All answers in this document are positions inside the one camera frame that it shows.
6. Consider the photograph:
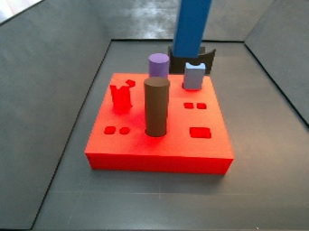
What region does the blue rectangular bar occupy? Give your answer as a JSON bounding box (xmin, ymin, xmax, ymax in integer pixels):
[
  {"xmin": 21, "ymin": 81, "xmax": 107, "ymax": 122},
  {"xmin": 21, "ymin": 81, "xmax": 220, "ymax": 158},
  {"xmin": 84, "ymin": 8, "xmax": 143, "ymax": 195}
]
[{"xmin": 172, "ymin": 0, "xmax": 212, "ymax": 58}]

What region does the red peg board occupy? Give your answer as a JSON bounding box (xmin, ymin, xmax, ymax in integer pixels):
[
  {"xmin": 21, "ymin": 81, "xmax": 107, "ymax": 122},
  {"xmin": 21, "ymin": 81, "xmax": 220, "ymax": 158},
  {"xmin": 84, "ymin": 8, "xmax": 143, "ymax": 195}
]
[{"xmin": 84, "ymin": 73, "xmax": 234, "ymax": 174}]

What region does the black curved fixture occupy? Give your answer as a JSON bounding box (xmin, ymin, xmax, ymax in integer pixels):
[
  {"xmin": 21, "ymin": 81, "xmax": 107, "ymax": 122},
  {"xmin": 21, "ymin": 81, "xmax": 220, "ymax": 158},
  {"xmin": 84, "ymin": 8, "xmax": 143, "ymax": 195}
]
[{"xmin": 167, "ymin": 47, "xmax": 216, "ymax": 75}]

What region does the dark brown cylinder peg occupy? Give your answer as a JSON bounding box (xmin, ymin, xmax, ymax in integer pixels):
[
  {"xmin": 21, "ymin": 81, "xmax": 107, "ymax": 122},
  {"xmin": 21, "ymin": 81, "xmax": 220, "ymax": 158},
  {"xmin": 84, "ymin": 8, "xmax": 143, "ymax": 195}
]
[{"xmin": 143, "ymin": 77, "xmax": 170, "ymax": 137}]

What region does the red irregular peg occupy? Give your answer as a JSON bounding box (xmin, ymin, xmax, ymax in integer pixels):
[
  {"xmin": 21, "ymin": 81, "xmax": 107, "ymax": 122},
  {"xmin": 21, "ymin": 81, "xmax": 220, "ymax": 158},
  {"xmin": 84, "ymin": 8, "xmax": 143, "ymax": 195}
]
[{"xmin": 109, "ymin": 79, "xmax": 135, "ymax": 111}]

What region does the light blue notched peg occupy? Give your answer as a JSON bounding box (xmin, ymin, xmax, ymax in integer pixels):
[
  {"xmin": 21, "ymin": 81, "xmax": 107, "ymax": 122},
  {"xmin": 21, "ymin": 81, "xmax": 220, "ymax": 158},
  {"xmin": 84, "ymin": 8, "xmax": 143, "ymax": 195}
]
[{"xmin": 183, "ymin": 63, "xmax": 206, "ymax": 90}]

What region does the purple cylinder peg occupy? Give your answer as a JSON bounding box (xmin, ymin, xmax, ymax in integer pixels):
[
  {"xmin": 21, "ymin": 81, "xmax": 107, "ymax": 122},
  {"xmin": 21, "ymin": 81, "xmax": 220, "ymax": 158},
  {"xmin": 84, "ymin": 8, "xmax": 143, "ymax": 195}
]
[{"xmin": 148, "ymin": 53, "xmax": 168, "ymax": 78}]

